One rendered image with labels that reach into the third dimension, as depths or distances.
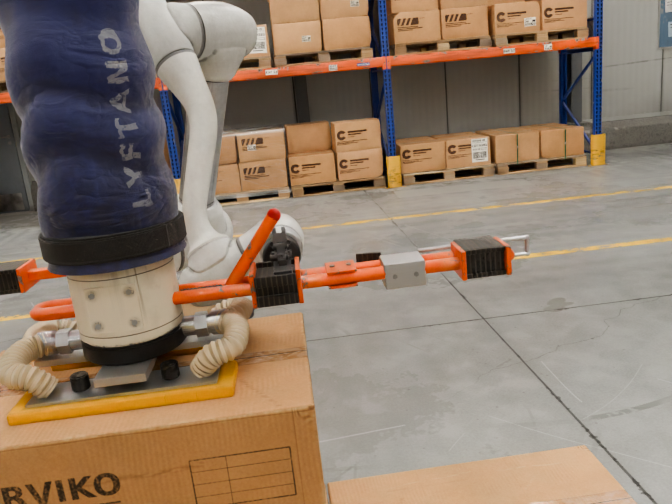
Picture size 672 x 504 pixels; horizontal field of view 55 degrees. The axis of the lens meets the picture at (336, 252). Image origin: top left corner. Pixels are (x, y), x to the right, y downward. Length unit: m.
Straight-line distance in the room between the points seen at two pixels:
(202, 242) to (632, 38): 9.87
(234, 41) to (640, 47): 9.62
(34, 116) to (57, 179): 0.09
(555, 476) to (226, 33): 1.25
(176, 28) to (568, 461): 1.30
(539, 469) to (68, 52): 1.22
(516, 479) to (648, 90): 9.84
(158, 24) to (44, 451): 0.94
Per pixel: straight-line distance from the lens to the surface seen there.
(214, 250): 1.40
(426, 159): 8.51
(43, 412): 1.09
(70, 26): 1.00
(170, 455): 1.01
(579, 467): 1.57
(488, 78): 10.03
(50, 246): 1.06
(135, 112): 1.02
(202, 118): 1.49
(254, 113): 9.51
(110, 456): 1.03
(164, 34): 1.56
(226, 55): 1.67
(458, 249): 1.11
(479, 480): 1.51
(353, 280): 1.08
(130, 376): 1.05
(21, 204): 10.19
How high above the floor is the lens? 1.40
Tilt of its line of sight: 15 degrees down
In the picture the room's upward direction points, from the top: 5 degrees counter-clockwise
